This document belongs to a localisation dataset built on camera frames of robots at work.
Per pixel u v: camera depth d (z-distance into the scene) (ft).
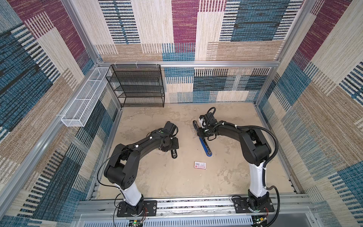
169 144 2.58
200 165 2.86
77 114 2.30
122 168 1.52
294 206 2.46
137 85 3.64
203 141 3.16
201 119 3.14
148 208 2.40
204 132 2.94
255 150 1.80
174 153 2.99
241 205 2.41
